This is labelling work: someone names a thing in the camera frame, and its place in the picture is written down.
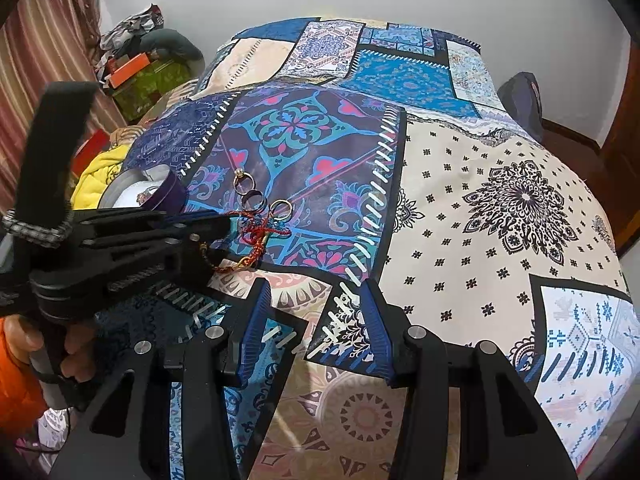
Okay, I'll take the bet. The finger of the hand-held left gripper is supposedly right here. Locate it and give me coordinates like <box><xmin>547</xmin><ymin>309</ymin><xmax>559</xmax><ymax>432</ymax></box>
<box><xmin>107</xmin><ymin>240</ymin><xmax>223</xmax><ymax>293</ymax></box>
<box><xmin>150</xmin><ymin>210</ymin><xmax>228</xmax><ymax>243</ymax></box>

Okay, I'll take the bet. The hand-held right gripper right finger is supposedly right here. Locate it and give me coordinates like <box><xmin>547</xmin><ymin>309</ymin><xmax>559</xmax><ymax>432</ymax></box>
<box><xmin>361</xmin><ymin>280</ymin><xmax>583</xmax><ymax>480</ymax></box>

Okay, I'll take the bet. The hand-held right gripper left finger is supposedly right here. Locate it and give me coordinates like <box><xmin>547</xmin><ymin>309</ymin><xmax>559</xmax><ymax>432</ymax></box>
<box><xmin>47</xmin><ymin>277</ymin><xmax>273</xmax><ymax>480</ymax></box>

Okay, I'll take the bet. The gold chain bracelet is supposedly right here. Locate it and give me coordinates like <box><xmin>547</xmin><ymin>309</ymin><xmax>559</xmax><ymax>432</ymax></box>
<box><xmin>199</xmin><ymin>242</ymin><xmax>246</xmax><ymax>273</ymax></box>

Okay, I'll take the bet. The purple jewelry box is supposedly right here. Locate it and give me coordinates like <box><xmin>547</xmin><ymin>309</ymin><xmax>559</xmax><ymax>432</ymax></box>
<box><xmin>97</xmin><ymin>167</ymin><xmax>190</xmax><ymax>211</ymax></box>

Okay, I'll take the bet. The red braided cord bracelet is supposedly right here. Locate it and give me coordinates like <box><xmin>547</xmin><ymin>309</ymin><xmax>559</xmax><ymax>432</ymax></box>
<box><xmin>225</xmin><ymin>212</ymin><xmax>292</xmax><ymax>271</ymax></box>

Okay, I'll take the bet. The person's left forearm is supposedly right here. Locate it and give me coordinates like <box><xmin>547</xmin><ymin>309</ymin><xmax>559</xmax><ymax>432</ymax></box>
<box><xmin>0</xmin><ymin>350</ymin><xmax>51</xmax><ymax>443</ymax></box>

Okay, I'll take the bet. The person's left hand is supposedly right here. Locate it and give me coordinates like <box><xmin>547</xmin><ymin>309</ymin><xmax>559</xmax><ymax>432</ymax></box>
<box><xmin>0</xmin><ymin>316</ymin><xmax>99</xmax><ymax>388</ymax></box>

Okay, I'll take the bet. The red box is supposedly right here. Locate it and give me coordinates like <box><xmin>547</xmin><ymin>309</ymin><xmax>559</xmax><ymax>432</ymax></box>
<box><xmin>72</xmin><ymin>129</ymin><xmax>112</xmax><ymax>176</ymax></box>

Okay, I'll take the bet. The yellow cloth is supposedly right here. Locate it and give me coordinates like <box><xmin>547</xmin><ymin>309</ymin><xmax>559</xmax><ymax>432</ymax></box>
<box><xmin>70</xmin><ymin>146</ymin><xmax>132</xmax><ymax>210</ymax></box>

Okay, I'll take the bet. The striped curtain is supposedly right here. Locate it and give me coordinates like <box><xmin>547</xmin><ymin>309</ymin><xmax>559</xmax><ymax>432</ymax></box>
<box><xmin>0</xmin><ymin>0</ymin><xmax>128</xmax><ymax>206</ymax></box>

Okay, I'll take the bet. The orange box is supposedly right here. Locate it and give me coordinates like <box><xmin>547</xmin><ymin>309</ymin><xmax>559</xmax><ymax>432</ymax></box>
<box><xmin>106</xmin><ymin>52</ymin><xmax>156</xmax><ymax>88</ymax></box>

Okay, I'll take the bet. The green patterned box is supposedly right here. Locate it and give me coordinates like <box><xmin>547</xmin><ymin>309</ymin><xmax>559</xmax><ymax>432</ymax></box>
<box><xmin>111</xmin><ymin>59</ymin><xmax>193</xmax><ymax>122</ymax></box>

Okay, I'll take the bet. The patchwork printed bedspread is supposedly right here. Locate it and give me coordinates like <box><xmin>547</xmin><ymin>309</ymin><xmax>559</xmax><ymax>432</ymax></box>
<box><xmin>95</xmin><ymin>17</ymin><xmax>640</xmax><ymax>480</ymax></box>

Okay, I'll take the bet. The patterned shopping bag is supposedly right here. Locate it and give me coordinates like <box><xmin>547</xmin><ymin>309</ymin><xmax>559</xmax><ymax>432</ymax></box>
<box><xmin>99</xmin><ymin>5</ymin><xmax>166</xmax><ymax>53</ymax></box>

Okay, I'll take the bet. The grey cushion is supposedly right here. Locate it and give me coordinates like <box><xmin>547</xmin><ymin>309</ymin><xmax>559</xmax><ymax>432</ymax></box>
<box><xmin>137</xmin><ymin>28</ymin><xmax>205</xmax><ymax>61</ymax></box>

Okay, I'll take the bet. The wooden door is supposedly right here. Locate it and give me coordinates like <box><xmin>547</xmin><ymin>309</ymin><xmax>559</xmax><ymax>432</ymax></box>
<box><xmin>597</xmin><ymin>25</ymin><xmax>640</xmax><ymax>261</ymax></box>

